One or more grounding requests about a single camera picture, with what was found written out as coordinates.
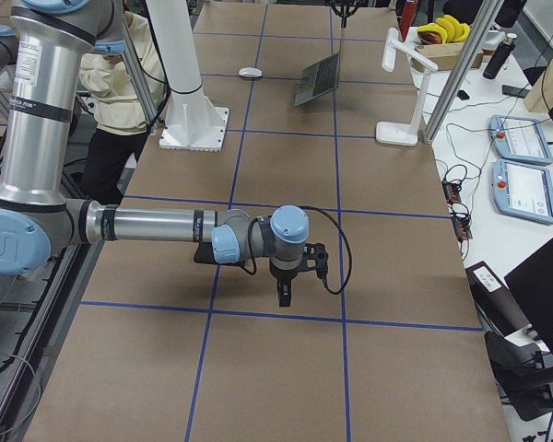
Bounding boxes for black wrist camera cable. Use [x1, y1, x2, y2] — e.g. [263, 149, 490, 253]
[239, 206, 354, 296]

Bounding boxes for orange black usb hub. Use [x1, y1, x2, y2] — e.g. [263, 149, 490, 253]
[441, 180, 462, 204]

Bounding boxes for black monitor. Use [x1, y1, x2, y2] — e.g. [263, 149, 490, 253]
[505, 238, 553, 354]

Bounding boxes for brown cardboard box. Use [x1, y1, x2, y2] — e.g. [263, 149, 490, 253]
[411, 42, 484, 72]

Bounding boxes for white desk lamp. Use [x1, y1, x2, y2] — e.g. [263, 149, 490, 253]
[374, 27, 439, 147]

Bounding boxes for upper blue teach pendant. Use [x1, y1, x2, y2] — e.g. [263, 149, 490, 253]
[488, 114, 553, 166]

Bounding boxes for white remote control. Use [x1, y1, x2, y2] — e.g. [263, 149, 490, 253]
[473, 266, 501, 293]

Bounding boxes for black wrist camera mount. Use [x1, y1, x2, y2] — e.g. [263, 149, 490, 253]
[304, 243, 329, 281]

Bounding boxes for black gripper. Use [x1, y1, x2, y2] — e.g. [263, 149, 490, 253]
[269, 262, 299, 308]

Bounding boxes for blue teach pendant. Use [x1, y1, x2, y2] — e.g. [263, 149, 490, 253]
[491, 159, 553, 225]
[488, 114, 553, 166]

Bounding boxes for aluminium frame post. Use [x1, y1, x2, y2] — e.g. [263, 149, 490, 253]
[422, 0, 503, 145]

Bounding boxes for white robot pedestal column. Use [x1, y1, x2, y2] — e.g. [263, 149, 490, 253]
[147, 0, 229, 152]

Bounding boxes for lower blue teach pendant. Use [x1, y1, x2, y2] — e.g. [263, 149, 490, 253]
[491, 159, 553, 225]

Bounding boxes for black water bottle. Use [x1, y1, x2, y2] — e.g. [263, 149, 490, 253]
[482, 32, 517, 79]

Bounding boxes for grey laptop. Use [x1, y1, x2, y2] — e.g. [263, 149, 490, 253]
[294, 52, 340, 107]

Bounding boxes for black mouse pad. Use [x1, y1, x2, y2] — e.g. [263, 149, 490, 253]
[194, 242, 218, 265]

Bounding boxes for person in cream sweater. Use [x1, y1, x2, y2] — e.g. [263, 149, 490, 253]
[78, 9, 171, 206]

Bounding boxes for yellow bananas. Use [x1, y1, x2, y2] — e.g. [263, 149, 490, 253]
[417, 15, 471, 44]

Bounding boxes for red cylinder can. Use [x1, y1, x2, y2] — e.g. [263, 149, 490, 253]
[399, 0, 418, 40]

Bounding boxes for white computer mouse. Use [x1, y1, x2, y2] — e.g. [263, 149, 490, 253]
[238, 66, 263, 79]

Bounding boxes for black smartphone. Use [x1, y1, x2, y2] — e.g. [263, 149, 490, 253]
[501, 85, 530, 99]

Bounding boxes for black office chair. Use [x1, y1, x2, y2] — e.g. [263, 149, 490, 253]
[465, 261, 553, 421]

